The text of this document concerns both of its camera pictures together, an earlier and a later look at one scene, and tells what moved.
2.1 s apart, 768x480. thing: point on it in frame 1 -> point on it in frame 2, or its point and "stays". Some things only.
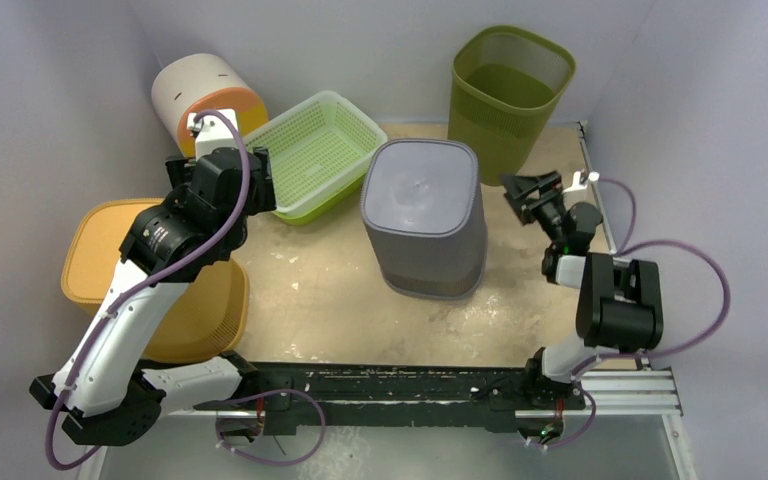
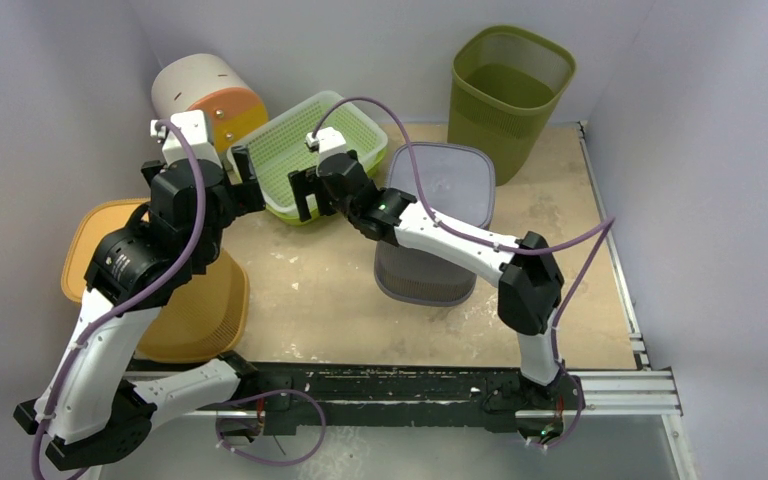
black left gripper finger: [264, 180] -> [249, 186]
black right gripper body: [537, 201] -> [309, 192]
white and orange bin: [199, 83] stays
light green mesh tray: [316, 146] stays
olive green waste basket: [505, 85] stays
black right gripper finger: [527, 188] -> [306, 182]
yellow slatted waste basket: [208, 318] stays
